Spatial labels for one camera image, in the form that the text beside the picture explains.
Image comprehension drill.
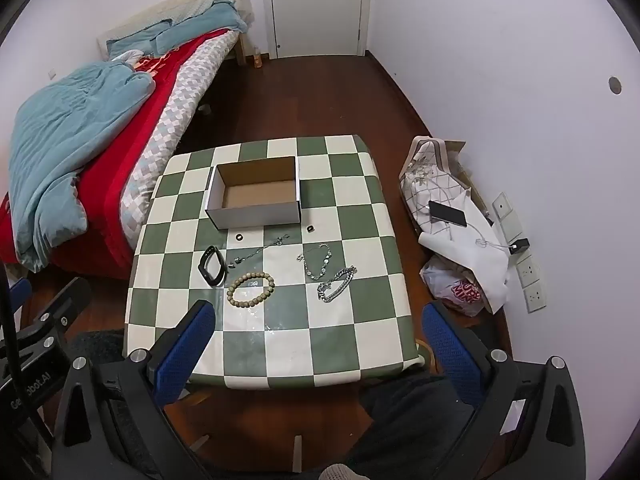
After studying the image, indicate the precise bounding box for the chunky silver chain bracelet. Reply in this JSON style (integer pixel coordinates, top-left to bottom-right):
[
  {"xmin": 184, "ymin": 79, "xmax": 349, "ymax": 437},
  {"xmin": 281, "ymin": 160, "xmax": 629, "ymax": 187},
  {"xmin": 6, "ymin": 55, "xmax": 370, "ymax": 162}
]
[{"xmin": 317, "ymin": 265, "xmax": 359, "ymax": 304}]

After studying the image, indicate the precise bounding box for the cardboard box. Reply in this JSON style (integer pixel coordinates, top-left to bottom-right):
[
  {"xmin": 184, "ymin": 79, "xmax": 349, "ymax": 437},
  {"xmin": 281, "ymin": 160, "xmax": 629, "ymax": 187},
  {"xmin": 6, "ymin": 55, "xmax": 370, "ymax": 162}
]
[
  {"xmin": 205, "ymin": 156, "xmax": 303, "ymax": 231},
  {"xmin": 440, "ymin": 140, "xmax": 496, "ymax": 221}
]

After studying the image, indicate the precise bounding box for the white door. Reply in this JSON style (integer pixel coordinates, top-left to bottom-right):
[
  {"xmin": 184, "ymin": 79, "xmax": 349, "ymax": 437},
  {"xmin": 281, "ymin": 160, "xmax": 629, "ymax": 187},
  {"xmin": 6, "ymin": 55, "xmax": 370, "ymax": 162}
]
[{"xmin": 260, "ymin": 0, "xmax": 373, "ymax": 59}]

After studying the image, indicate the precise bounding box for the cream headboard cover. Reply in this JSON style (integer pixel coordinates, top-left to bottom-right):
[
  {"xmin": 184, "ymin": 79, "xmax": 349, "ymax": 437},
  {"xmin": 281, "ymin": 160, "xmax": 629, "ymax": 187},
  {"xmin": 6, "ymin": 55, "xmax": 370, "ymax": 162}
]
[{"xmin": 97, "ymin": 0, "xmax": 251, "ymax": 56}]

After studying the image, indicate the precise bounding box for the wooden bed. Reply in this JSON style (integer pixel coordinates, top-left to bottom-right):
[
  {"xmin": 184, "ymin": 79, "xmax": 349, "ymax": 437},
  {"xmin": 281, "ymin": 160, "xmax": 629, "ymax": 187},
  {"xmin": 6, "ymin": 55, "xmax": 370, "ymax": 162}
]
[{"xmin": 0, "ymin": 0, "xmax": 253, "ymax": 281}]

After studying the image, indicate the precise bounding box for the silver beaded link necklace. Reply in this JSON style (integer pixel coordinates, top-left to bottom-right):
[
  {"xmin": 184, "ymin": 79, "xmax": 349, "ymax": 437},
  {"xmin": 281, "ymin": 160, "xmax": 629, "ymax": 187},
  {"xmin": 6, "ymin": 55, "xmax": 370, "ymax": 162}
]
[{"xmin": 297, "ymin": 243, "xmax": 333, "ymax": 282}]

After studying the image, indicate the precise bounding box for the black smartphone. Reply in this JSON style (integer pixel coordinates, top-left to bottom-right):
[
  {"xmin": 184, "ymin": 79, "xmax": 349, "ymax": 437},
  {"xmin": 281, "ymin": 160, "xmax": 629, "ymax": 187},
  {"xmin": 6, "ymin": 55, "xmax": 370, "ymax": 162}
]
[{"xmin": 428, "ymin": 201, "xmax": 468, "ymax": 228}]

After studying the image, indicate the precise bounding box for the flat cardboard box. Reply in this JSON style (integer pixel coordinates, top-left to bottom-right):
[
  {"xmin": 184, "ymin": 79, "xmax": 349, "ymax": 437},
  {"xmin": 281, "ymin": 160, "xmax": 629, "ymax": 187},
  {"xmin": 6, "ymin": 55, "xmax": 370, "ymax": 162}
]
[{"xmin": 440, "ymin": 140, "xmax": 496, "ymax": 221}]

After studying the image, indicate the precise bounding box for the wooden bead bracelet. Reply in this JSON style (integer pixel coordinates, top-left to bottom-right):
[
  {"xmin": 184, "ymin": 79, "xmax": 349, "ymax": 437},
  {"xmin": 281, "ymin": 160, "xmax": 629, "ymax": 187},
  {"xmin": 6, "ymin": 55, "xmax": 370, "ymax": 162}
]
[{"xmin": 226, "ymin": 271, "xmax": 277, "ymax": 309}]

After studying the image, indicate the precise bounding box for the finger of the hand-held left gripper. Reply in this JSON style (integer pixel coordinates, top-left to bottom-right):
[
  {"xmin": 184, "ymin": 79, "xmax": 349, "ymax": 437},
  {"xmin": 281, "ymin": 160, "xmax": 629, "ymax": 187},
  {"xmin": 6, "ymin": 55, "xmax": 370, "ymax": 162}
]
[
  {"xmin": 9, "ymin": 277, "xmax": 32, "ymax": 321},
  {"xmin": 22, "ymin": 277, "xmax": 93, "ymax": 352}
]

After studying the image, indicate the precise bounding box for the white plastic bag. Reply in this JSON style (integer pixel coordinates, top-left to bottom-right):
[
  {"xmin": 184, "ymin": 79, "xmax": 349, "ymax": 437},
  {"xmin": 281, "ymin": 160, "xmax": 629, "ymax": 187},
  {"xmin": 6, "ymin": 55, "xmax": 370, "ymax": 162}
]
[{"xmin": 420, "ymin": 257, "xmax": 493, "ymax": 317}]

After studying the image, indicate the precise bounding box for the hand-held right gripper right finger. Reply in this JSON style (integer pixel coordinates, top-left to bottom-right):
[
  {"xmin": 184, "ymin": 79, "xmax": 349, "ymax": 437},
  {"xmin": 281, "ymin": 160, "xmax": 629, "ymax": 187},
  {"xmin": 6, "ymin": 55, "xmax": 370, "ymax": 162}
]
[{"xmin": 421, "ymin": 302, "xmax": 588, "ymax": 480}]

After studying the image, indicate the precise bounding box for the black bangle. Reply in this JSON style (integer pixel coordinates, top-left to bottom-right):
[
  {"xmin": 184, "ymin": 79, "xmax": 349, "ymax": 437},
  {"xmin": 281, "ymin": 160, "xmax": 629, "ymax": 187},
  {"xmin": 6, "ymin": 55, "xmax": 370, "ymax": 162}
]
[{"xmin": 198, "ymin": 246, "xmax": 228, "ymax": 288}]

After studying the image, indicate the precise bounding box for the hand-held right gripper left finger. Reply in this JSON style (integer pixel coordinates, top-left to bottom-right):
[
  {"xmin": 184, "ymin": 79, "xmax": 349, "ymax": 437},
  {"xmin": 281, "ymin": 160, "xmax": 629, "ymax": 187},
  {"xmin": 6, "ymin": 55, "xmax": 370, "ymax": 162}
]
[{"xmin": 52, "ymin": 300, "xmax": 217, "ymax": 480}]

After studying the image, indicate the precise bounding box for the light blue pillow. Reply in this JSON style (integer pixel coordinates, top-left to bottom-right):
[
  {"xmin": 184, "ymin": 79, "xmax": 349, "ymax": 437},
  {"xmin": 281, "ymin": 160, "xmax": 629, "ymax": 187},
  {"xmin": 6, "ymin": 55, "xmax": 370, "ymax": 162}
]
[{"xmin": 106, "ymin": 19, "xmax": 173, "ymax": 58}]

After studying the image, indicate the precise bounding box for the large light blue blanket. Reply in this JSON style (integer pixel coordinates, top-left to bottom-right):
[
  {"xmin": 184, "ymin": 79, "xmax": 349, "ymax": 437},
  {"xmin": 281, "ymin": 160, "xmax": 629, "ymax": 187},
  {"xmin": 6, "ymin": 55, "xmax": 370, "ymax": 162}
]
[{"xmin": 9, "ymin": 62, "xmax": 156, "ymax": 273}]

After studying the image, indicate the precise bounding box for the thin silver pendant necklace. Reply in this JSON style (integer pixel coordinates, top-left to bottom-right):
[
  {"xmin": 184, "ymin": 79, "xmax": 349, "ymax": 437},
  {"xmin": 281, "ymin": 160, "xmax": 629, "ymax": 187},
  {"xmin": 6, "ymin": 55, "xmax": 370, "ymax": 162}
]
[{"xmin": 227, "ymin": 234, "xmax": 291, "ymax": 268}]

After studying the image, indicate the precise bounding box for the small light blue blanket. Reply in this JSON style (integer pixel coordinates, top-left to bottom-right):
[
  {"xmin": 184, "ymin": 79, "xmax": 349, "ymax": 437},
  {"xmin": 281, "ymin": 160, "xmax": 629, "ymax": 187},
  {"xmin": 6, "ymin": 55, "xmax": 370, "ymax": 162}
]
[{"xmin": 157, "ymin": 0, "xmax": 250, "ymax": 53}]

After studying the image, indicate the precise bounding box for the red blanket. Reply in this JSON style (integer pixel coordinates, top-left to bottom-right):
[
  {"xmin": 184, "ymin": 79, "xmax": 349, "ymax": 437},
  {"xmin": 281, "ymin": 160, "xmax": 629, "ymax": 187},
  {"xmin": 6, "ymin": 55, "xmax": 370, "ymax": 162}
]
[{"xmin": 0, "ymin": 30, "xmax": 236, "ymax": 281}]

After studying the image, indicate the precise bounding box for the green white checkered table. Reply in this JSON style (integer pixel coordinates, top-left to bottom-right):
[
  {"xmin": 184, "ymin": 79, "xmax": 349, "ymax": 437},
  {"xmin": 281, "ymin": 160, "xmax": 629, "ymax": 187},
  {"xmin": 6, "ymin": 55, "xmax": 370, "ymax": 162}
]
[{"xmin": 124, "ymin": 135, "xmax": 428, "ymax": 471}]

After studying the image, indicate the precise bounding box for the white charging cable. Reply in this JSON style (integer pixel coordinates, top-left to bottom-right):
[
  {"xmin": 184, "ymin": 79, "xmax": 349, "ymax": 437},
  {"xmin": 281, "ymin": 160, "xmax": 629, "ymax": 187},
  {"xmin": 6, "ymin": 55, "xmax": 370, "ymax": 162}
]
[{"xmin": 465, "ymin": 220, "xmax": 512, "ymax": 252}]

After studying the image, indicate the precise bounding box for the grey white checked sheet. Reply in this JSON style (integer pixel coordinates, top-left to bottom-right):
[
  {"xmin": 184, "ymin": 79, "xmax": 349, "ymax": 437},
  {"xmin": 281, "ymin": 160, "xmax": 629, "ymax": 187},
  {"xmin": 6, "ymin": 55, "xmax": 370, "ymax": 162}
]
[{"xmin": 120, "ymin": 30, "xmax": 243, "ymax": 248}]

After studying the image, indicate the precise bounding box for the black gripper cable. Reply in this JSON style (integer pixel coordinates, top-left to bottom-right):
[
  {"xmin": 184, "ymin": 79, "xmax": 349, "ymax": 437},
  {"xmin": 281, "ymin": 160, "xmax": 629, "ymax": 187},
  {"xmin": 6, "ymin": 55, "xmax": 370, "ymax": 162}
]
[{"xmin": 0, "ymin": 260, "xmax": 28, "ymax": 441}]

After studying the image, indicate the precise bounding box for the person's dark trouser leg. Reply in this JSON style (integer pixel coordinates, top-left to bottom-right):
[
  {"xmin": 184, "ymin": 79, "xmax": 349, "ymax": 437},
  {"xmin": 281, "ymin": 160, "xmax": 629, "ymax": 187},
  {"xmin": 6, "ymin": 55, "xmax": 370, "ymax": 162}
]
[{"xmin": 345, "ymin": 372, "xmax": 501, "ymax": 480}]

